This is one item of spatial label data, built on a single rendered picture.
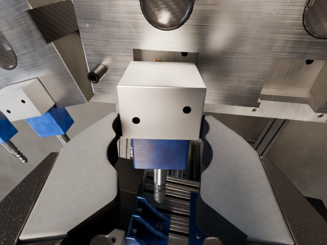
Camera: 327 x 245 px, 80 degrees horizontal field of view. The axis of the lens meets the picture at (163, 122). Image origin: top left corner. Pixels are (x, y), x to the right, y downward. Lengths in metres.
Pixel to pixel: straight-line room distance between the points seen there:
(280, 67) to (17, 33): 0.26
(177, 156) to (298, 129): 1.35
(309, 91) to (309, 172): 1.60
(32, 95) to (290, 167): 1.65
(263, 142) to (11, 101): 1.08
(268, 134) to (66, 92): 1.01
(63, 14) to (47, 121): 0.13
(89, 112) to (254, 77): 1.35
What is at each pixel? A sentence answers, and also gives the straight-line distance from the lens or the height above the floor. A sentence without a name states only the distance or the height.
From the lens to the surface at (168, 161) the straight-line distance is 0.16.
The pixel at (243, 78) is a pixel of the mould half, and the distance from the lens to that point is 0.18.
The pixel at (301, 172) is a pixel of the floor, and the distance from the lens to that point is 1.80.
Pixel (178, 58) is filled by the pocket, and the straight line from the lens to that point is 0.19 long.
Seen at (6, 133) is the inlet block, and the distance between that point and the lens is 0.38.
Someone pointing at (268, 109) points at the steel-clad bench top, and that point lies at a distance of 0.31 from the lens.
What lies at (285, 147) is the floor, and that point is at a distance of 1.57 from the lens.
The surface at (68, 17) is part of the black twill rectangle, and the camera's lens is 0.27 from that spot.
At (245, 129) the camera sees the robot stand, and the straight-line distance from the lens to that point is 1.11.
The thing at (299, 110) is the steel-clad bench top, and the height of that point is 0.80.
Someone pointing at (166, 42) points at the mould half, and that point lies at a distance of 0.16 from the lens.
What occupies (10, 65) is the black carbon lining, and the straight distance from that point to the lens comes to 0.29.
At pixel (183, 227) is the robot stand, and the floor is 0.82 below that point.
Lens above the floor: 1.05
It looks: 51 degrees down
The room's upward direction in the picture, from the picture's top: 167 degrees counter-clockwise
